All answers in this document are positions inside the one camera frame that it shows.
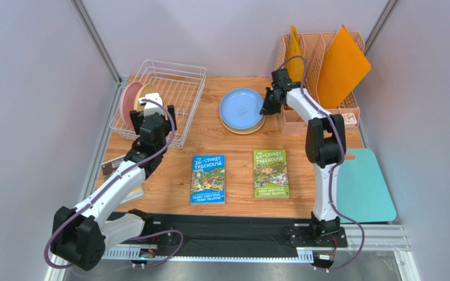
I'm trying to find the blue plate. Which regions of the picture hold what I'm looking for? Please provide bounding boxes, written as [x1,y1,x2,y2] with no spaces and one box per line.
[219,88,263,116]

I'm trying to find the pink plate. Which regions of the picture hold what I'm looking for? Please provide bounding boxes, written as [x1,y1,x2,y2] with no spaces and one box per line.
[119,81,143,129]

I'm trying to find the tan yellow plate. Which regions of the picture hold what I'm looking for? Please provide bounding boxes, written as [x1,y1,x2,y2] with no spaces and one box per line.
[133,84,158,111]

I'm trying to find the cream yellow plate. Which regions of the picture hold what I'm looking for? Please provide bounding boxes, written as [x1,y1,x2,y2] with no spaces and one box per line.
[220,114,265,135]

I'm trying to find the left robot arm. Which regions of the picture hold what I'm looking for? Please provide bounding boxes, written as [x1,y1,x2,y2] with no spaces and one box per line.
[43,102,177,271]

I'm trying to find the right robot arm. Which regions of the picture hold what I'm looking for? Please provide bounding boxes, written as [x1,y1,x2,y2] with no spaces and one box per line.
[260,68,346,245]

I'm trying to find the thin yellow folder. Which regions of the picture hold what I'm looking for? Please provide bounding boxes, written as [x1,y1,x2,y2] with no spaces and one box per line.
[285,26,305,83]

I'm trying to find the yellow book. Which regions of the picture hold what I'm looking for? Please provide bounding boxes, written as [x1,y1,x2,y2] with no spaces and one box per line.
[101,155,145,206]

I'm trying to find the orange folder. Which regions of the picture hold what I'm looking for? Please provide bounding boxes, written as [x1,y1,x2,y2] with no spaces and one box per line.
[317,25,371,109]

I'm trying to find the blue Treehouse book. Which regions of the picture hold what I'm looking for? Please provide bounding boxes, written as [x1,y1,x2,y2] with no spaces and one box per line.
[189,155,226,205]

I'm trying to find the green Treehouse book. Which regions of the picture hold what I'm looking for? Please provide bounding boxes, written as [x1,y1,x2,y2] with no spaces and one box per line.
[253,149,291,199]

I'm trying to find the black base mat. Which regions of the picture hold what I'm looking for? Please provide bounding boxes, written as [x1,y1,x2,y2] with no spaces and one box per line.
[104,212,348,258]

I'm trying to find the teal cutting board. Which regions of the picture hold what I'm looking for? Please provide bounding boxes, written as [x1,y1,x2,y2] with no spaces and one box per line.
[334,148,397,223]

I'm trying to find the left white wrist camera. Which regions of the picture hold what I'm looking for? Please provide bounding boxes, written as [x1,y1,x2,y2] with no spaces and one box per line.
[137,92,165,117]

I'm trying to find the white wire dish rack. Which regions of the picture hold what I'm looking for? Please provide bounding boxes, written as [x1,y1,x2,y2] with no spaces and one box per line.
[130,59,207,149]

